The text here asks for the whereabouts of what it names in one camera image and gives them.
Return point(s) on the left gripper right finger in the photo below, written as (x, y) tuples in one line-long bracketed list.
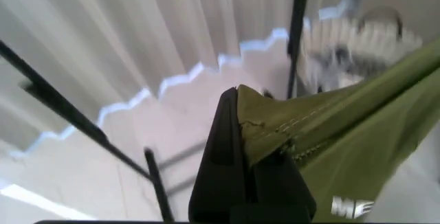
[(278, 189)]

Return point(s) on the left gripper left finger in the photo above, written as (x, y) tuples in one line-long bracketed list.
[(220, 169)]

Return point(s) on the green long-sleeved shirt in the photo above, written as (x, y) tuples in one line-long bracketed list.
[(343, 141)]

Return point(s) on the black clothes rack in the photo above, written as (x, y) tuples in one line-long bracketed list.
[(297, 28)]

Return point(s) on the white laundry basket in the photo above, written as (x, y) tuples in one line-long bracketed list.
[(343, 35)]

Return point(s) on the white curtain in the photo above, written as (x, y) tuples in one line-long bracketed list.
[(137, 28)]

